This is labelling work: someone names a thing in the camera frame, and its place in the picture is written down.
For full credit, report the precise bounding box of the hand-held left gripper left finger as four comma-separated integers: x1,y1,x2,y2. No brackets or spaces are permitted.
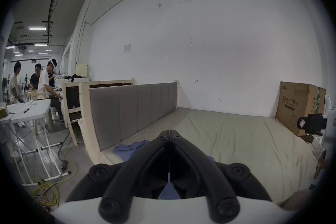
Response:
66,130,170,218

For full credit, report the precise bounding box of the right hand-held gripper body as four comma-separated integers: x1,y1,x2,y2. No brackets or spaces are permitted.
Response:
297,94,336,145

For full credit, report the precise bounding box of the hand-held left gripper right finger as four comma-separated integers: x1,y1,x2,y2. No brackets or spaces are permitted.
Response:
170,130,272,218

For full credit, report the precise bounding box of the dark blue shirt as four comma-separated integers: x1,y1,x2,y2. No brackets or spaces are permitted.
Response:
113,140,214,200

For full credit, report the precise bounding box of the person's right hand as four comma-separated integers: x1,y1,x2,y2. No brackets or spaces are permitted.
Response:
312,149,332,180

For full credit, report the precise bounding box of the brown cardboard carton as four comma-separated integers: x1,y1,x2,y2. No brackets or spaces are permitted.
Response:
275,81,327,137

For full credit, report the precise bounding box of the bed with pale green sheet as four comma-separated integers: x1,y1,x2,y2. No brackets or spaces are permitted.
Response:
79,107,328,205

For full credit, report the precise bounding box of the grey padded headboard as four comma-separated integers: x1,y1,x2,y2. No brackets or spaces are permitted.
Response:
79,81,180,166

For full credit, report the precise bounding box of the cream box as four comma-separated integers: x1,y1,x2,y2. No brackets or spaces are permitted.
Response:
75,62,90,78

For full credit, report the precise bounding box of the white folding table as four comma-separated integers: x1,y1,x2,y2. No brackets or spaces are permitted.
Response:
10,99,72,182
0,102,36,187

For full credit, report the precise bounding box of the yellow cable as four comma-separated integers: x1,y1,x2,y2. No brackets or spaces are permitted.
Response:
32,136,79,206

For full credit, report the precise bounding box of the bare wooden bed frame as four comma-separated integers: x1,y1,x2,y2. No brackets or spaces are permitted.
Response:
61,78,135,146

